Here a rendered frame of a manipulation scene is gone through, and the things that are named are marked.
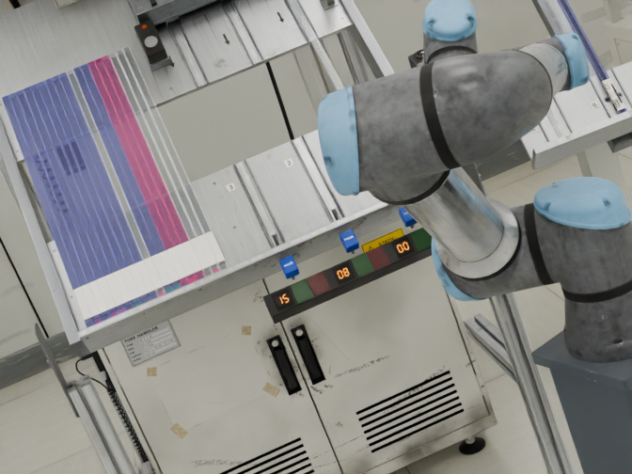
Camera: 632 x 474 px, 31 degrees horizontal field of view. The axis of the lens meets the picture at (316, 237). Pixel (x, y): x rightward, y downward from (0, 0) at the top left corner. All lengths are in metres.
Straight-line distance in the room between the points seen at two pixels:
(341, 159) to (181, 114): 2.64
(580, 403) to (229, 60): 0.91
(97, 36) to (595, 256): 1.09
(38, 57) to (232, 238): 0.55
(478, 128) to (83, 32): 1.19
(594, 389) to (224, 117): 2.42
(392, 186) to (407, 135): 0.08
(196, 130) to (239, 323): 1.66
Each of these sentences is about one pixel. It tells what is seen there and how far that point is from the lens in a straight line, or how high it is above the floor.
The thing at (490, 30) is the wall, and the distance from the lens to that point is 4.06.
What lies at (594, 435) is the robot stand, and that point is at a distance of 1.71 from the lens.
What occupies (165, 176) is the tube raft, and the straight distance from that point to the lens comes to 2.02.
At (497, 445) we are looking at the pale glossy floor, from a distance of 2.57.
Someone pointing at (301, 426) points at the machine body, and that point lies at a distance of 2.38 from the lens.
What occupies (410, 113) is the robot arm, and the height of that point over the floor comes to 1.04.
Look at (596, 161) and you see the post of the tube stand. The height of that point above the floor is 0.61.
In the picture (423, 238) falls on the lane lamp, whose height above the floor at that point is 0.66.
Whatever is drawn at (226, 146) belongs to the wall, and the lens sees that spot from 3.88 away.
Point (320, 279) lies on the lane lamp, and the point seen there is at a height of 0.66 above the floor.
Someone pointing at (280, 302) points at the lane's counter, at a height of 0.65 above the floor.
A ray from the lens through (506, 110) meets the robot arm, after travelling 1.20.
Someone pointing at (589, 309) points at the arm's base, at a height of 0.62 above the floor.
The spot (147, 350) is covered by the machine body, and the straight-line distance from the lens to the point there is 2.27.
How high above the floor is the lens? 1.34
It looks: 19 degrees down
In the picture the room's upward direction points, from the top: 21 degrees counter-clockwise
